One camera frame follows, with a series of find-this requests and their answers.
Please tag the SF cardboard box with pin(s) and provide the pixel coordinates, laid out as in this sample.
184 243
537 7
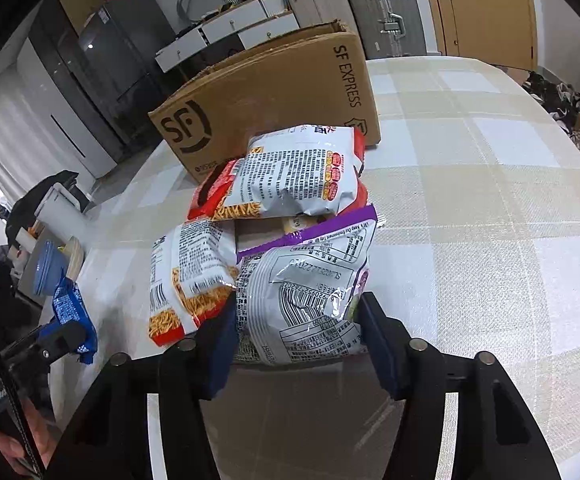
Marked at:
315 75

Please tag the white kettle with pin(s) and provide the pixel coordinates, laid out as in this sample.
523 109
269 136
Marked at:
60 212

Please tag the wooden door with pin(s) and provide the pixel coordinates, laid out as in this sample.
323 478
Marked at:
499 32

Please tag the white drawer desk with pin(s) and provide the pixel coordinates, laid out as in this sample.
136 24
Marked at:
252 22

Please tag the purple silver snack bag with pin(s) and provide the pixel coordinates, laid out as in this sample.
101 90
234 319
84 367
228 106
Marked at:
297 295

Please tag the blue bowls stack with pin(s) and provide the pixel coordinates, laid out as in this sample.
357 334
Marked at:
50 269

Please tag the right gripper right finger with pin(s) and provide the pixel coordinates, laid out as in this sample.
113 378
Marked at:
497 436

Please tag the white red noodle bag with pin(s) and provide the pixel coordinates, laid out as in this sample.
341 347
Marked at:
307 169

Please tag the person's left hand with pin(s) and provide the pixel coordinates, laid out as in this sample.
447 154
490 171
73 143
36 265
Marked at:
13 450

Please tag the beige plates stack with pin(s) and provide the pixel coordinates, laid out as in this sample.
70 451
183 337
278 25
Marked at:
76 256

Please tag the orange white noodle bag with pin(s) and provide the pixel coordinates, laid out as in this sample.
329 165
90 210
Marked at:
193 270

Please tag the beige suitcase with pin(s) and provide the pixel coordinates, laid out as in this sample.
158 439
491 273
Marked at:
314 12

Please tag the dark grey refrigerator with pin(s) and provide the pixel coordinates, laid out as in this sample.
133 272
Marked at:
120 43

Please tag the blue oreo snack pack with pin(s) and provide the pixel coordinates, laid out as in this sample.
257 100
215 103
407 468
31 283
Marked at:
68 305

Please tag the plaid tablecloth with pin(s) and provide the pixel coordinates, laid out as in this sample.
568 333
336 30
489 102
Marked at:
478 193

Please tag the silver grey suitcase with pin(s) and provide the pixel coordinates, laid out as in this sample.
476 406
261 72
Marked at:
389 28

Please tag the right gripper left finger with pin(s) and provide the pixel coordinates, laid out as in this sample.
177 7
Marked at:
107 436

